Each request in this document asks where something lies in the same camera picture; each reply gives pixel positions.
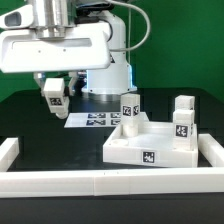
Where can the white left fence wall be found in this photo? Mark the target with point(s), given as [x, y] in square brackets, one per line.
[9, 150]

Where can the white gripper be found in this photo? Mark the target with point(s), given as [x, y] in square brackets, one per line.
[84, 47]

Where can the white marker sheet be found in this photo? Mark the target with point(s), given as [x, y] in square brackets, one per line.
[104, 119]

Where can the white square tabletop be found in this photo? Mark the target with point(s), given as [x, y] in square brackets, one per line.
[153, 146]

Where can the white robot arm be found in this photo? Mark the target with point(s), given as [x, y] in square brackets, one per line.
[53, 17]

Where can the white right fence wall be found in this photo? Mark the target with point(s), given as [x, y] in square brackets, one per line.
[211, 150]

